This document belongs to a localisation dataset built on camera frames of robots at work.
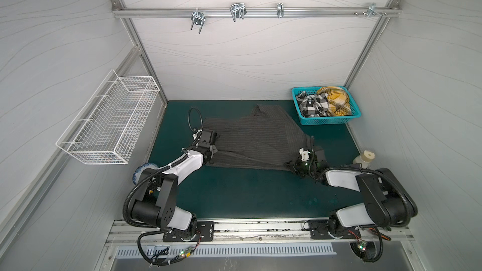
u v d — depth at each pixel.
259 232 0.75
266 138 1.01
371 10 0.76
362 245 0.72
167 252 0.71
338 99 1.07
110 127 0.69
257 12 0.78
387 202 0.44
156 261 0.68
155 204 0.43
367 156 0.84
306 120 1.04
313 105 1.05
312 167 0.73
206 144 0.70
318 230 0.73
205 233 0.73
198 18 0.79
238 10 0.77
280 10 0.78
